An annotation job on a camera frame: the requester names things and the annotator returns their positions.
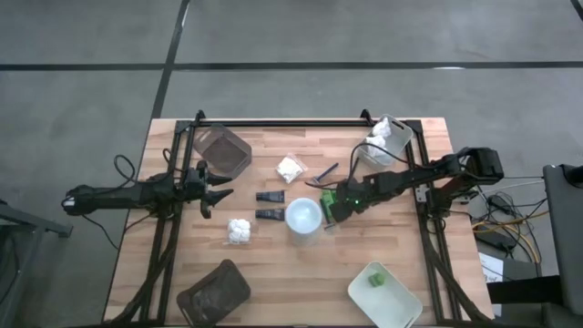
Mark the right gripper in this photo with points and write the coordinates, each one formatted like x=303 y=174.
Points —
x=353 y=193

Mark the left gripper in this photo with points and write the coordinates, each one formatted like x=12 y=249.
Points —
x=196 y=184

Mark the small green bottle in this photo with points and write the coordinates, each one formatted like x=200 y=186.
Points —
x=326 y=197
x=376 y=279

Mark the clear bag of cotton balls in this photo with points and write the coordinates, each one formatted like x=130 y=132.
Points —
x=239 y=231

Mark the dark blue toiletry tube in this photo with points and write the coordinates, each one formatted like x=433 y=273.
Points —
x=271 y=197
x=271 y=214

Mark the clear bag of cotton pads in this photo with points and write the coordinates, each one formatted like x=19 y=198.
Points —
x=289 y=169

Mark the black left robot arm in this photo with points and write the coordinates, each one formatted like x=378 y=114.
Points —
x=114 y=196

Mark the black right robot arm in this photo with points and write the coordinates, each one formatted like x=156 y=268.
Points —
x=410 y=177

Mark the grey translucent plastic bin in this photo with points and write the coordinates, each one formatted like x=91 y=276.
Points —
x=223 y=152
x=213 y=294

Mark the white wipes canister yellow label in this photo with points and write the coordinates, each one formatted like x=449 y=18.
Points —
x=303 y=216

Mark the silver mounting plate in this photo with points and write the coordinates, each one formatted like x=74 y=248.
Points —
x=422 y=193

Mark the white plastic bin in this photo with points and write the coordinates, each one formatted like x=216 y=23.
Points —
x=391 y=305
x=396 y=136

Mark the black power adapter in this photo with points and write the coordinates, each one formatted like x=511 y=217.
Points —
x=495 y=239

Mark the white paper sheet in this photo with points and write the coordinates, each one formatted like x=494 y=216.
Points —
x=491 y=269

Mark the dark metal stand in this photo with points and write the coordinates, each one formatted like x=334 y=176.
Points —
x=27 y=218

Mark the grey cabinet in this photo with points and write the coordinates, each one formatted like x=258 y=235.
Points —
x=565 y=250

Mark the black metal table frame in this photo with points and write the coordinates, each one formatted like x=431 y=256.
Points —
x=296 y=123

